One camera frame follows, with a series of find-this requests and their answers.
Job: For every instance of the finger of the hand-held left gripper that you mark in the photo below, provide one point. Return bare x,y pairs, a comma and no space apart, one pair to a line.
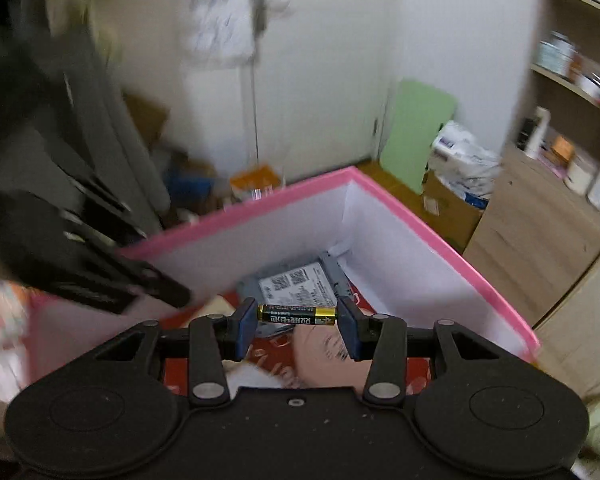
160,285

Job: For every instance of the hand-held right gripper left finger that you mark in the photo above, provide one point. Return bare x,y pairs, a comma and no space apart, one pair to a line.
245,330

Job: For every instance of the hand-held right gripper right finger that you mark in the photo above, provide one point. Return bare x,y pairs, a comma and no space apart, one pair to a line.
347,330

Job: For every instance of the black and gold AA battery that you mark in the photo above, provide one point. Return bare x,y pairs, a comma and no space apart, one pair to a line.
295,314

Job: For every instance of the grey portable router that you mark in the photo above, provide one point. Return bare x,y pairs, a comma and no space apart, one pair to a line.
290,282

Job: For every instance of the pink cardboard box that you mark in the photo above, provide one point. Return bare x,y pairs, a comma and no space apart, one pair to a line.
430,280

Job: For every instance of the floral cloth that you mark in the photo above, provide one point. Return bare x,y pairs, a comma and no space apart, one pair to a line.
0,320

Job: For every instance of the blue cardboard box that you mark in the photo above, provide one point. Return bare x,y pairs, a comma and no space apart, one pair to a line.
190,185

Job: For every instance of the trash bin with orange bag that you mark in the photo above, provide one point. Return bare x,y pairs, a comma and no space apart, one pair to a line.
255,177

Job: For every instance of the brown cardboard box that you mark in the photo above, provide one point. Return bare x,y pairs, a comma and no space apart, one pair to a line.
450,220

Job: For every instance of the wooden shelf unit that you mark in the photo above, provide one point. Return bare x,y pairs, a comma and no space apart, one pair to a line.
520,240

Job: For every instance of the white plastic bag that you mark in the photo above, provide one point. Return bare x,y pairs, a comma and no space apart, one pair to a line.
465,160

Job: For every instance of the green folding table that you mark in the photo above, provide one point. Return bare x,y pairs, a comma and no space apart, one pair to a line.
415,130

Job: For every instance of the light wooden wardrobe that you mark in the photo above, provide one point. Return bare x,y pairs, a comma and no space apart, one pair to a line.
590,320

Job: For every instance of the white door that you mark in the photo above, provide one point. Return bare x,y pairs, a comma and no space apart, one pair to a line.
320,85

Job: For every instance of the paper sheet on door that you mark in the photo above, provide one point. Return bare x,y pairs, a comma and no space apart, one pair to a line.
220,20

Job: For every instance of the white tube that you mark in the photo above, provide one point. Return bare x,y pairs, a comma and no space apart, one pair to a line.
537,132

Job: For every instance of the white jar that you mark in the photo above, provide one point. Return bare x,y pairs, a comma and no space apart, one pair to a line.
580,175

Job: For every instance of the small orange box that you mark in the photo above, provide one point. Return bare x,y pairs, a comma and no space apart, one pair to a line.
562,150

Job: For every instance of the teal and white boxes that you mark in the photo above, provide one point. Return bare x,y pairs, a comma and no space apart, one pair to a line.
555,55

